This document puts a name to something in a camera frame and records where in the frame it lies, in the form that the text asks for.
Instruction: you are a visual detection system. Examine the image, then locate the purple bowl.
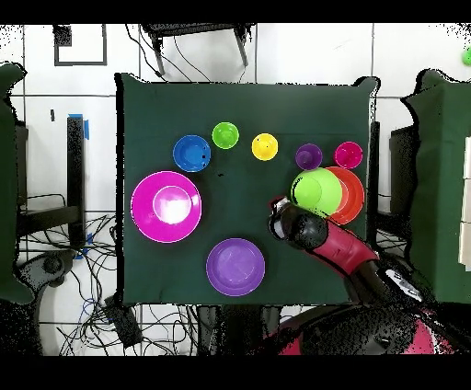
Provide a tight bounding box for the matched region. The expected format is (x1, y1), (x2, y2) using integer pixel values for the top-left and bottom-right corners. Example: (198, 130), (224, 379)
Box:
(205, 237), (267, 297)

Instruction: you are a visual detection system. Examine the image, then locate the black stool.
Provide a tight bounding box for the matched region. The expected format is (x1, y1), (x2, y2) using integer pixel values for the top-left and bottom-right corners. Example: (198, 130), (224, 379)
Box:
(140, 23), (256, 77)

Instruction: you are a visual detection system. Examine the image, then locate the dark green tablecloth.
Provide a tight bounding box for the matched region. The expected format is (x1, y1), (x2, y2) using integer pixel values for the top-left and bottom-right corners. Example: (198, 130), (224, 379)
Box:
(114, 72), (380, 308)

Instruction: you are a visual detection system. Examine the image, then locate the blue bowl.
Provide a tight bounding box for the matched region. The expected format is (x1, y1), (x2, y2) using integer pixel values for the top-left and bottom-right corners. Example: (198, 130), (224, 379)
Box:
(172, 134), (213, 174)

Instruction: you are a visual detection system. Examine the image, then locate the green bowl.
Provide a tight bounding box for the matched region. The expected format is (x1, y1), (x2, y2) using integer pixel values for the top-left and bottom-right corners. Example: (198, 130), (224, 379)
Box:
(290, 167), (344, 218)

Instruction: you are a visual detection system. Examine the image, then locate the large pink bowl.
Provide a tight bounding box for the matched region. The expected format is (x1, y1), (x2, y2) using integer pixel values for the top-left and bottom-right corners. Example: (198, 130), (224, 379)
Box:
(130, 170), (202, 244)

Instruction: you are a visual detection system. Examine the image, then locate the yellow cup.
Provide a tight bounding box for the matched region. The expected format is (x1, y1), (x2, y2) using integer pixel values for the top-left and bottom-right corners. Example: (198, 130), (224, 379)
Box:
(251, 132), (280, 162)

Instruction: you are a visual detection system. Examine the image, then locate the tangle of cables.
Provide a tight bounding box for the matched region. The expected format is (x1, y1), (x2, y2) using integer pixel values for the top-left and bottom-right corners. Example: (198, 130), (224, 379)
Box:
(16, 192), (207, 356)

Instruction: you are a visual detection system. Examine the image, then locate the green cloth side table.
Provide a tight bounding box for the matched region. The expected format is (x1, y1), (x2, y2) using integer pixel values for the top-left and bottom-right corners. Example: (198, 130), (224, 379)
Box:
(399, 68), (471, 304)
(0, 62), (36, 305)

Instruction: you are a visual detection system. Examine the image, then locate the pink cup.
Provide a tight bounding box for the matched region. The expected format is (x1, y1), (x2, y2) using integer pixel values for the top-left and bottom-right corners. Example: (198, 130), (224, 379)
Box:
(333, 141), (364, 170)

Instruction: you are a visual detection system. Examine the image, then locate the black metal frame beam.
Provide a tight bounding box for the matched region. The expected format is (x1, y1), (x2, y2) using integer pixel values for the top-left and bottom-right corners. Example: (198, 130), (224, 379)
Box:
(16, 115), (86, 248)

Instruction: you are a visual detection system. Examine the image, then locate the black metal post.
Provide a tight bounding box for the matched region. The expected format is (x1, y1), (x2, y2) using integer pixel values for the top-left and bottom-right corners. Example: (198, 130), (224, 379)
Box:
(367, 120), (381, 249)

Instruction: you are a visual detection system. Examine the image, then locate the purple cup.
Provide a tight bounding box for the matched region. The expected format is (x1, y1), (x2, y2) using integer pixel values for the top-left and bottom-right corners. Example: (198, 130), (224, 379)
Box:
(294, 143), (324, 171)

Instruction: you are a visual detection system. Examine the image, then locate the large orange bowl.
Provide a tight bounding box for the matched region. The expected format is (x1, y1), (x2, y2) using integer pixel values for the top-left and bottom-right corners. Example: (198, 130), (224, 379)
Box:
(325, 166), (366, 226)

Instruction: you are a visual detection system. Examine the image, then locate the green cup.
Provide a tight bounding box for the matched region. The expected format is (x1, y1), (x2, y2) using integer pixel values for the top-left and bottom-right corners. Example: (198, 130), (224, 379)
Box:
(212, 121), (240, 150)

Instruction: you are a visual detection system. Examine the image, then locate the blue tape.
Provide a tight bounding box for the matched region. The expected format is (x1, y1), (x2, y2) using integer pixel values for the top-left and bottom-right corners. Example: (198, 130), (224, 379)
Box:
(67, 112), (90, 141)

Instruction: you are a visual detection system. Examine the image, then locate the black power box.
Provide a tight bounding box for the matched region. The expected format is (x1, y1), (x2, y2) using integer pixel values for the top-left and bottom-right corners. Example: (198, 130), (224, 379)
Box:
(103, 295), (144, 349)

